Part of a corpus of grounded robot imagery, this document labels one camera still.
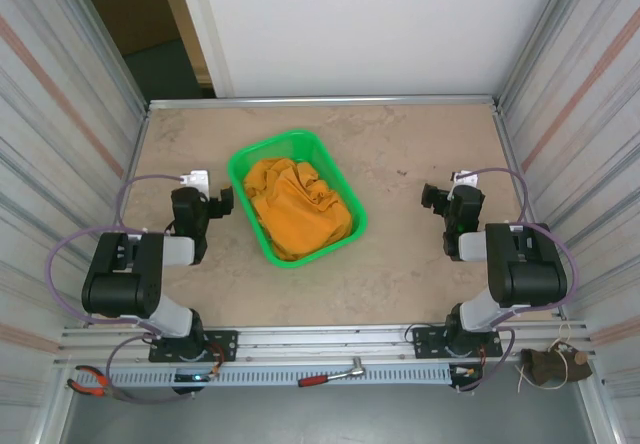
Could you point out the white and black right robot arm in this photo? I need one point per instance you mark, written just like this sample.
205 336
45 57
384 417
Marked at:
530 274

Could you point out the brown cloth pouch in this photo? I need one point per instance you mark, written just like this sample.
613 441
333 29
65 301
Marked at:
545 366

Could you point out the white door frame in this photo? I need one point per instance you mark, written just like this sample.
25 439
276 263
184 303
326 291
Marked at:
205 29

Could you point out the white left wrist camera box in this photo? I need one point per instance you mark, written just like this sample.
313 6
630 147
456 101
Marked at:
197 178

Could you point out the small round cork disc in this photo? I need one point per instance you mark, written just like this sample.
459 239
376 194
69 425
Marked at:
581 357

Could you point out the orange t-shirt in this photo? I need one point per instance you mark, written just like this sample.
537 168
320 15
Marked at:
295 209

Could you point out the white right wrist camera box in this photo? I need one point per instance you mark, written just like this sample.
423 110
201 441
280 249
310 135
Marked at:
467 178

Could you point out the beige door jamb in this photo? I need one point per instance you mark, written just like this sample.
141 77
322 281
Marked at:
186 29

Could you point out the wide aluminium mounting rail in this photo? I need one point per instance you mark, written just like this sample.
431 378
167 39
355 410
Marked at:
325 339

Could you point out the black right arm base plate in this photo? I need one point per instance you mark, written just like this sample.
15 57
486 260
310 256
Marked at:
425 341

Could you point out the thin aluminium table-edge rail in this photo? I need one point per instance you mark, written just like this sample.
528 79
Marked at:
325 100

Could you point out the brown wooden panel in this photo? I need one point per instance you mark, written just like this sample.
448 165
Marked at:
125 4

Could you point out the aluminium side rail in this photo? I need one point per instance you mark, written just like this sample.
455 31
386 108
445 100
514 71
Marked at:
139 139
505 139

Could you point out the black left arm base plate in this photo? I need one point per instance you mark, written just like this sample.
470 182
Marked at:
225 344

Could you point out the black controller board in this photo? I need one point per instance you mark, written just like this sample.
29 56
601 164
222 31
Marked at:
192 378
465 374

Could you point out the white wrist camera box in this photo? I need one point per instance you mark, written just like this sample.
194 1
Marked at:
467 178
197 178

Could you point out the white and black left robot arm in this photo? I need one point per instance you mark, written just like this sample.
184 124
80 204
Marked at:
120 289

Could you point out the green plastic basket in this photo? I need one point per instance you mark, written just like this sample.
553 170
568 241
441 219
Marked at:
270 150

